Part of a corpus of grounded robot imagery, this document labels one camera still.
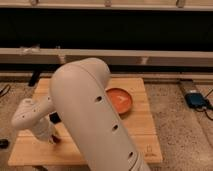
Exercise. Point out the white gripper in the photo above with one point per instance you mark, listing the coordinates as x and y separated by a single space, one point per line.
43 130

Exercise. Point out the dark red pepper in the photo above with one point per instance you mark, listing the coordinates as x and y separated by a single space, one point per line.
55 139

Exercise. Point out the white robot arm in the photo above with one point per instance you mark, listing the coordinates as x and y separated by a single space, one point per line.
77 94

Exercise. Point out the black cylinder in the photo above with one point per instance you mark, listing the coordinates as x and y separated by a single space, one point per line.
54 118

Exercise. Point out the wooden board table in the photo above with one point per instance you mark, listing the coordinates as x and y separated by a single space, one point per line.
28 151

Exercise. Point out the black object left floor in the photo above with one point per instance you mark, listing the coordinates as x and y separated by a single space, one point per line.
4 143

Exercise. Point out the black table leg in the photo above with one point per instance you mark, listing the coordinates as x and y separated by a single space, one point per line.
34 78

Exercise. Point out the orange plate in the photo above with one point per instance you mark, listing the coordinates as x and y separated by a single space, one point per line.
121 100

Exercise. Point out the blue device box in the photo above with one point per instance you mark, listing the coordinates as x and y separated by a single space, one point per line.
195 100

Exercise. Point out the lower white rail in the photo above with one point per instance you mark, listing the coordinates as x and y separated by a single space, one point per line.
117 57

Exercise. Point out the white rail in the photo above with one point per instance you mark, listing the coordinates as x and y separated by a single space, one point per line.
117 57
188 5

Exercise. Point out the upper white rail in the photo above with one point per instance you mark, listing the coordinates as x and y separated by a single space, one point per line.
188 5

